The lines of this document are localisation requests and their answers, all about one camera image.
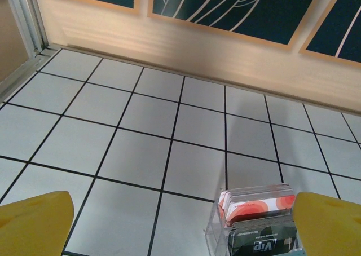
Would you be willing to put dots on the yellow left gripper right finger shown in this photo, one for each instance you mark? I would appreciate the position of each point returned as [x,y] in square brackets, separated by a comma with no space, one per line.
[327,225]

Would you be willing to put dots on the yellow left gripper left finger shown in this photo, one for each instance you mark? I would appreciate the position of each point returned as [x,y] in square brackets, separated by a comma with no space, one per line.
[34,219]

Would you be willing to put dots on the teal VIP card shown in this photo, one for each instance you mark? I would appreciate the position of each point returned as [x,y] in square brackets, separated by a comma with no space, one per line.
[299,252]

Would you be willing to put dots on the black VIP card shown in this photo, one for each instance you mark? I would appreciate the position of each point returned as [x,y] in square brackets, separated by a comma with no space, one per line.
[253,239]

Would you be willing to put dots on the red orange patterned card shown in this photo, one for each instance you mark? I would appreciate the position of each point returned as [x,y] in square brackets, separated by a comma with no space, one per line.
[253,208]

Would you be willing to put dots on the teal small box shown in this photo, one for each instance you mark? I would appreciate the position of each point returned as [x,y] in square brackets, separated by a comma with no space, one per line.
[214,233]

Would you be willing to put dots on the aluminium side rail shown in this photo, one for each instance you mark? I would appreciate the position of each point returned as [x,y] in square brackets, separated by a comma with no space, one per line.
[25,70]

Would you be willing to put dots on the aluminium corner post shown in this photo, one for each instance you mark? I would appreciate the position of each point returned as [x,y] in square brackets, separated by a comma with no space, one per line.
[28,19]

